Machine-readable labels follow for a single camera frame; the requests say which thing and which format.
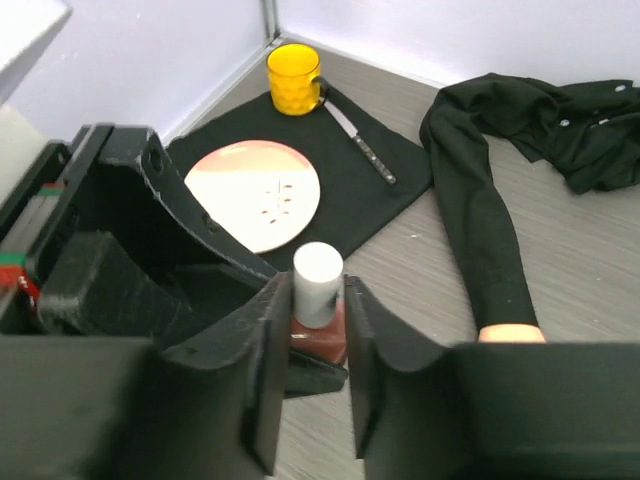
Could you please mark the white nail polish cap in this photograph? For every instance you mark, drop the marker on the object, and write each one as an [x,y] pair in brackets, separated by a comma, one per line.
[317,273]

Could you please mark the table knife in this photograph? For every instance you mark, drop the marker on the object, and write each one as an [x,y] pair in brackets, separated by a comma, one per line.
[353,133]

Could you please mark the mannequin hand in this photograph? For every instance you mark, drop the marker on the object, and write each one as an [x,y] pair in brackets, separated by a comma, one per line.
[511,333]

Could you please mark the nail polish bottle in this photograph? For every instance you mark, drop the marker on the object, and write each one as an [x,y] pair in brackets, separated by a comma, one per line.
[327,343]

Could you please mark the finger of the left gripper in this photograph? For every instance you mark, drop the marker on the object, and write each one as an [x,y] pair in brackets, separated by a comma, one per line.
[96,289]
[143,200]

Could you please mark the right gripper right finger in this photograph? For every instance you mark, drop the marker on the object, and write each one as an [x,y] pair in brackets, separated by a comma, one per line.
[387,358]

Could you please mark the pink cream plate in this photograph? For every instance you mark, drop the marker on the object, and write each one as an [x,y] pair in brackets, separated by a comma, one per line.
[262,192]

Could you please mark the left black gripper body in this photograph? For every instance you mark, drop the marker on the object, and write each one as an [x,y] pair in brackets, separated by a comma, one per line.
[36,221]

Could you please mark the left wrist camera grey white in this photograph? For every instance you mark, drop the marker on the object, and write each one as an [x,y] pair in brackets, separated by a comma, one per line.
[20,145]

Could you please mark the black sleeved shirt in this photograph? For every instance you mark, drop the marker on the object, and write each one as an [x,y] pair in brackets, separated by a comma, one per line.
[537,189]

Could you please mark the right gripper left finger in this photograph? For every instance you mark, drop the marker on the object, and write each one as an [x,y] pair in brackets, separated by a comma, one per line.
[231,384]

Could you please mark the black placemat cloth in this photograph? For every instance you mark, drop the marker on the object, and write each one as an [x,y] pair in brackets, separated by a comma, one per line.
[355,201]

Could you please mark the yellow cup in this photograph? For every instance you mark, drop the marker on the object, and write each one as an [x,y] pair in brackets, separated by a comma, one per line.
[296,84]

